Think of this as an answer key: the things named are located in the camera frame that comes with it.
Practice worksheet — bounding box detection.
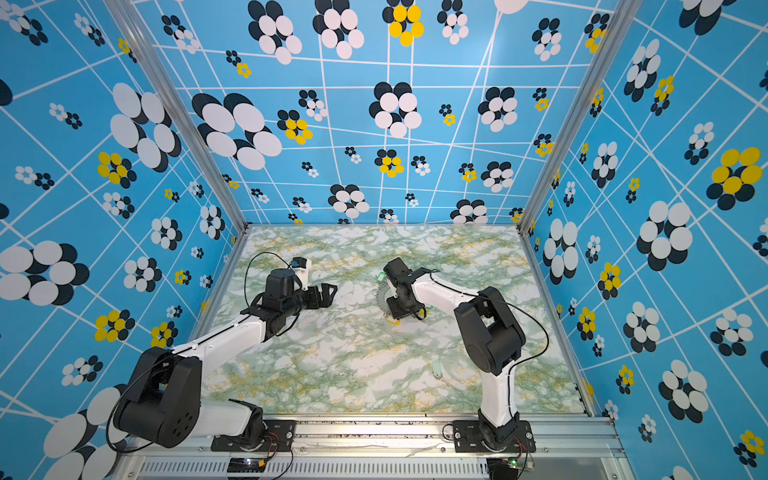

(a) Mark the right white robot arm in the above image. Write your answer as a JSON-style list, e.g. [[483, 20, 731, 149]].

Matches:
[[383, 258, 536, 453]]

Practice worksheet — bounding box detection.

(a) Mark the aluminium corner post right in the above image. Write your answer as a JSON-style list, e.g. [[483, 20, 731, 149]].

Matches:
[[520, 0, 642, 234]]

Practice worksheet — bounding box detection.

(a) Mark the aluminium corner post left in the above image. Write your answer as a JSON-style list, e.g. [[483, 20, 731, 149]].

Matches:
[[104, 0, 248, 235]]

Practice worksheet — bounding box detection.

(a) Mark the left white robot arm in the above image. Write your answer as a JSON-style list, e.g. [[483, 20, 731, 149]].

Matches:
[[108, 265, 338, 450]]

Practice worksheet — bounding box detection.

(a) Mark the aluminium corner post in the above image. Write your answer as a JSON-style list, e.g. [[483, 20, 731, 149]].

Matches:
[[104, 0, 248, 235], [520, 0, 642, 234]]

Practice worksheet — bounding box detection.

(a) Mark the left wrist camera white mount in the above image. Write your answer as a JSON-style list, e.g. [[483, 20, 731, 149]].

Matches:
[[290, 257, 311, 273]]

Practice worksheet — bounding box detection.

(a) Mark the pale green key tag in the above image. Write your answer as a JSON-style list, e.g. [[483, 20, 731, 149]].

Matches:
[[432, 362, 443, 379]]

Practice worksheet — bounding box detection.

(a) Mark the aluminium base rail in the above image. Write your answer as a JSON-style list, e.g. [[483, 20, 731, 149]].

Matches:
[[113, 414, 635, 479]]

